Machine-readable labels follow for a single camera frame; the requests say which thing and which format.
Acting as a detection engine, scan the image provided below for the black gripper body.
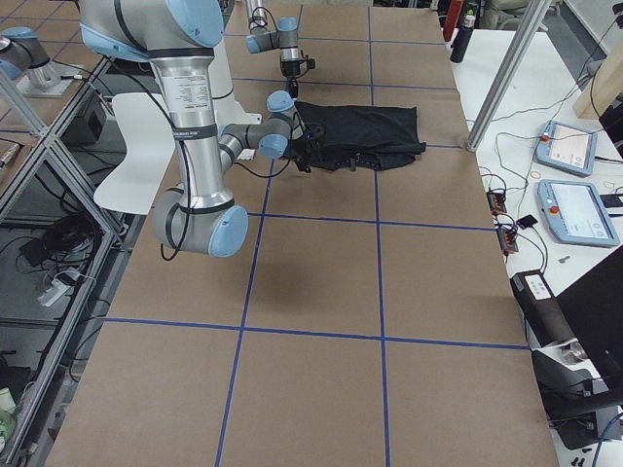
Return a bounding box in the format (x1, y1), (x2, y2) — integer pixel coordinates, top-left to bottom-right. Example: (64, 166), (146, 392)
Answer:
(286, 138), (321, 167)
(279, 58), (302, 90)

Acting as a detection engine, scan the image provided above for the black graphic t-shirt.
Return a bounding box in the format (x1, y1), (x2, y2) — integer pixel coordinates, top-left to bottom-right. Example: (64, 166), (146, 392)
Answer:
(296, 101), (426, 171)

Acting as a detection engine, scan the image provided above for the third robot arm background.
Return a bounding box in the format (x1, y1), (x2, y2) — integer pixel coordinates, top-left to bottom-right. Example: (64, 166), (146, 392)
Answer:
(1, 26), (73, 98)

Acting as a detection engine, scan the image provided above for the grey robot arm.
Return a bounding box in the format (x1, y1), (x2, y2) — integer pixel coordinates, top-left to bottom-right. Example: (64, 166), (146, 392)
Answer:
(245, 1), (315, 99)
(80, 1), (320, 257)

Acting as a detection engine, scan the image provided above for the white plastic chair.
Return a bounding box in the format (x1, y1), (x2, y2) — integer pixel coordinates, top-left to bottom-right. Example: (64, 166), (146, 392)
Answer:
(93, 92), (175, 215)

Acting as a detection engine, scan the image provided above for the red cylinder bottle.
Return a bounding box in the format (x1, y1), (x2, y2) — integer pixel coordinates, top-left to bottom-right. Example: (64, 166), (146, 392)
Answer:
(443, 0), (463, 42)

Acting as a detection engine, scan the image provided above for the black water bottle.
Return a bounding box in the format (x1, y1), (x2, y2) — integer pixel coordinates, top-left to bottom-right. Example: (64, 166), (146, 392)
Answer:
(450, 16), (475, 63)

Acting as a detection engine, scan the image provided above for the upper orange circuit board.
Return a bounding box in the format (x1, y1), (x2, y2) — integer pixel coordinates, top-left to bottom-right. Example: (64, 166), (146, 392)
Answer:
(486, 190), (507, 215)

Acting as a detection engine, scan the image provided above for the orange circuit board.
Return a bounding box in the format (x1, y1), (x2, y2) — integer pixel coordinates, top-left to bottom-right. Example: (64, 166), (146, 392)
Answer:
(496, 226), (519, 256)
(486, 190), (507, 215)

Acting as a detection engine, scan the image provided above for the lower orange circuit board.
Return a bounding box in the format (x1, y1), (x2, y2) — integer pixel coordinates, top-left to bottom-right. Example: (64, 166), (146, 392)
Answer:
(496, 226), (519, 256)

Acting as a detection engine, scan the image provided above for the small black square pad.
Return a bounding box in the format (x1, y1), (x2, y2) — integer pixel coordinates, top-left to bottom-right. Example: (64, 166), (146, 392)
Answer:
(516, 215), (537, 230)

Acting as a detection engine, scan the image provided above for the upper teach pendant tablet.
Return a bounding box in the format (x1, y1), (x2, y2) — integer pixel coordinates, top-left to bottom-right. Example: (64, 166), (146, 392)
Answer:
(535, 120), (597, 177)

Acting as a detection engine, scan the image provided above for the teach pendant tablet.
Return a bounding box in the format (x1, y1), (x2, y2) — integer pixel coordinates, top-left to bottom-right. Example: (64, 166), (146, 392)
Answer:
(537, 179), (620, 248)
(535, 120), (597, 177)

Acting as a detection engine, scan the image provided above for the lower teach pendant tablet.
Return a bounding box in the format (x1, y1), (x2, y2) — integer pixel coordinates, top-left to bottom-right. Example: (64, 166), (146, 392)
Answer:
(537, 179), (620, 248)

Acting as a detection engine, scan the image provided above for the dark rectangular device box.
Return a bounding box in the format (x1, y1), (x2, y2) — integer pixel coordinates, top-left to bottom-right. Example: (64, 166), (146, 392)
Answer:
(510, 269), (576, 348)

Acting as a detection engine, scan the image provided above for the black monitor on stand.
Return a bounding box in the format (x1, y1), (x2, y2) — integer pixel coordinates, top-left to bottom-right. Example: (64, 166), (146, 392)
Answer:
(531, 248), (622, 449)

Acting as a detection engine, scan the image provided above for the left black braided cable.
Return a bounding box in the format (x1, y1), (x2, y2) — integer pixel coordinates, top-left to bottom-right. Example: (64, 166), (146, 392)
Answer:
(246, 4), (268, 33)

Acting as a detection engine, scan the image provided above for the black braided cable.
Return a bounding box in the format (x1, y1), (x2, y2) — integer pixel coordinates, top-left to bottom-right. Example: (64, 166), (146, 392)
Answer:
(246, 4), (268, 33)
(145, 87), (306, 264)

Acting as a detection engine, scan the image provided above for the white metal mount base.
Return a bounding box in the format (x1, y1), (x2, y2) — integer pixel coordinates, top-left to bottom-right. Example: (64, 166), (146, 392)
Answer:
(208, 39), (262, 129)

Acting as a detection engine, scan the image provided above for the right black braided cable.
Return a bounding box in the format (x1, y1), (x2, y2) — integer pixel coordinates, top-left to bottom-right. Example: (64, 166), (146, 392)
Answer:
(145, 87), (306, 264)

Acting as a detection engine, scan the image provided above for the aluminium frame rail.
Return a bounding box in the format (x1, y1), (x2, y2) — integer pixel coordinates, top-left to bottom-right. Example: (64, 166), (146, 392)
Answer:
(466, 0), (551, 152)

